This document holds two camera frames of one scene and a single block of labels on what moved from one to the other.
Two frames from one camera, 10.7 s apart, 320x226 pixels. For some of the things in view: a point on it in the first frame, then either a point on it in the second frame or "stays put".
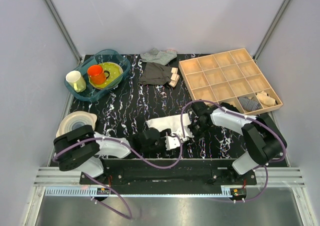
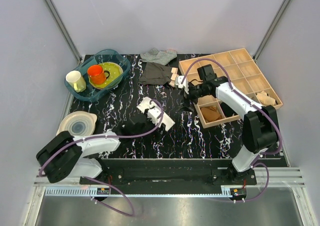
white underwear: x=173 y=122 -> x=147 y=103
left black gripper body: x=160 y=145 -> x=149 y=125
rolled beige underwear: x=265 y=99 stays put
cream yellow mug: x=75 y=79 stays put
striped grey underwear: x=163 y=57 stays put
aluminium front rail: x=55 y=176 stays put
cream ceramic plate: x=76 y=120 stays put
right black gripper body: x=197 y=129 -> x=195 y=92
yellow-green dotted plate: x=116 y=72 stays put
